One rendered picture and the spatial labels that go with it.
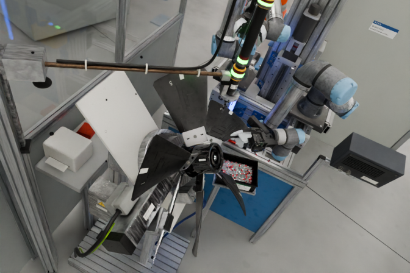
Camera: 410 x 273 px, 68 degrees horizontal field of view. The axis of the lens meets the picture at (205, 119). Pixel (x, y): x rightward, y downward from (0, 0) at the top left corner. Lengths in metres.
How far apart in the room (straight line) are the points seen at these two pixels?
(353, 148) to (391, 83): 1.60
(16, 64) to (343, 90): 1.13
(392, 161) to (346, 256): 1.36
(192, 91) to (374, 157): 0.89
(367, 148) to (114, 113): 1.12
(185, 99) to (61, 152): 0.62
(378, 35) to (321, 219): 1.58
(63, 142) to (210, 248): 1.34
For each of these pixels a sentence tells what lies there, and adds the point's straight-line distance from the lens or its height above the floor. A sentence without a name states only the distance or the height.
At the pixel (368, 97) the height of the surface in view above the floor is 0.69.
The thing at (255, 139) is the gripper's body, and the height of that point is 1.20.
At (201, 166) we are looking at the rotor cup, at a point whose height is 1.21.
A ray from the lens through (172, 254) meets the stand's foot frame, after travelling 2.21.
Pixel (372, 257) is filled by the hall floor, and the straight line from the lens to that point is 2.98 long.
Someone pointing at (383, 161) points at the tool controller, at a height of 1.23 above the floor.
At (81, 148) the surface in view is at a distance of 1.46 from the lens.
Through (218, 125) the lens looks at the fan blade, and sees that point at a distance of 1.34.
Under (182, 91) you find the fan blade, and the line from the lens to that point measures 1.13.
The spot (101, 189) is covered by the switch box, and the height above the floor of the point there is 0.84.
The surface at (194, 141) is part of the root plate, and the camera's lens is 1.18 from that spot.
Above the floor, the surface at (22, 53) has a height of 1.58.
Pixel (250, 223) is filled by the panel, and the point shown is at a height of 0.20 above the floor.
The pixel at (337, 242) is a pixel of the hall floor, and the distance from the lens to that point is 2.84.
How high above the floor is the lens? 2.12
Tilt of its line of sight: 44 degrees down
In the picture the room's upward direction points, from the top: 19 degrees clockwise
